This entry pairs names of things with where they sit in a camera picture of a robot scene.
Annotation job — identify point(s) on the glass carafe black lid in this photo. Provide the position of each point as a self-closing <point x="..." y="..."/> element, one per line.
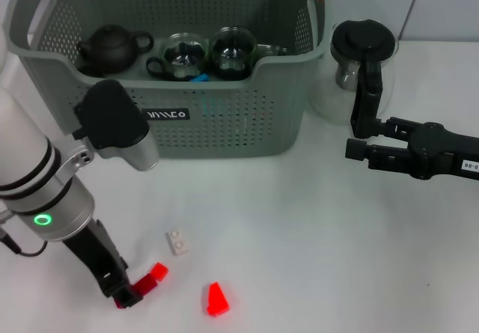
<point x="365" y="41"/>

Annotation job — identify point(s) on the grey perforated storage bin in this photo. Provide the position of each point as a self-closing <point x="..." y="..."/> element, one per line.
<point x="243" y="123"/>

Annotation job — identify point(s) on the blue toy brick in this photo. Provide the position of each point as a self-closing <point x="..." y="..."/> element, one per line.
<point x="199" y="78"/>

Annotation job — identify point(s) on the dark red long brick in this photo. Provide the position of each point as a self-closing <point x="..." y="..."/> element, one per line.
<point x="147" y="284"/>

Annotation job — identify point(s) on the small orange-red toy brick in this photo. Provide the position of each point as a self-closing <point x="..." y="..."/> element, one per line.
<point x="160" y="271"/>

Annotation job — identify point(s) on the red sloped toy brick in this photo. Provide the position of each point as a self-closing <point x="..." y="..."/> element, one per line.
<point x="217" y="301"/>

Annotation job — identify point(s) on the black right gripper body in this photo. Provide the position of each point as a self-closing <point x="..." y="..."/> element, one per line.
<point x="438" y="153"/>

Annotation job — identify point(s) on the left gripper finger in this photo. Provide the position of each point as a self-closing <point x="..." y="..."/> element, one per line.
<point x="134" y="292"/>
<point x="123" y="300"/>

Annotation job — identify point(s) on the clear white toy brick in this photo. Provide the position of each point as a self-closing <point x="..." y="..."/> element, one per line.
<point x="179" y="242"/>

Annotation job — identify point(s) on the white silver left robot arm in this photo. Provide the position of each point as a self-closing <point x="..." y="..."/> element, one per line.
<point x="30" y="168"/>

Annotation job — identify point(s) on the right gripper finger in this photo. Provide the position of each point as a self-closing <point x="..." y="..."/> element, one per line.
<point x="396" y="128"/>
<point x="385" y="157"/>

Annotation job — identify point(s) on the black clay teapot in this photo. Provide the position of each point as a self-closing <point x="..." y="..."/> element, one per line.
<point x="108" y="48"/>

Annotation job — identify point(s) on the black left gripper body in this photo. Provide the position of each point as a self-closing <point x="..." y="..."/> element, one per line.
<point x="97" y="254"/>

